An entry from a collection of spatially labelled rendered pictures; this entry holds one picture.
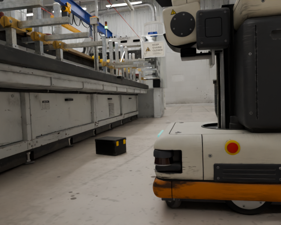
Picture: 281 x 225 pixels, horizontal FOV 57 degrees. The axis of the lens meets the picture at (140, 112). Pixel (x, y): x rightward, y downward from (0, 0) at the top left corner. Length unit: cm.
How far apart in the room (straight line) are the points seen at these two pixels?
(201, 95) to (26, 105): 1035
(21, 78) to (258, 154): 122
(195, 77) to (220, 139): 1092
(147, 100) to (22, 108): 405
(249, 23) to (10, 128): 147
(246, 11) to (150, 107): 479
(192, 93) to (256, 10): 1084
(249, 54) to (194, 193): 52
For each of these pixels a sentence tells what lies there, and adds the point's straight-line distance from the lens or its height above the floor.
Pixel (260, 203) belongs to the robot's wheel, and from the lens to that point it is 103.
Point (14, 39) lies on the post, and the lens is 152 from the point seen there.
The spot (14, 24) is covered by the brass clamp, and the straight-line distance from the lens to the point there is 153.
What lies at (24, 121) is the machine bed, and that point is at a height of 30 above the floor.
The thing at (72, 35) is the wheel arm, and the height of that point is 81.
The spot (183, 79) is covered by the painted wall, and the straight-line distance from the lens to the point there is 1184.
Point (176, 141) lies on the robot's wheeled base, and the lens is 95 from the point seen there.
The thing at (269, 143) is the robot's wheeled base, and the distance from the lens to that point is 98.
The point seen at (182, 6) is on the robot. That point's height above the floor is 80.
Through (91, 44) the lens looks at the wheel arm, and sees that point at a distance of 189.
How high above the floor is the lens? 42
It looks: 3 degrees down
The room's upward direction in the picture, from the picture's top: 2 degrees counter-clockwise
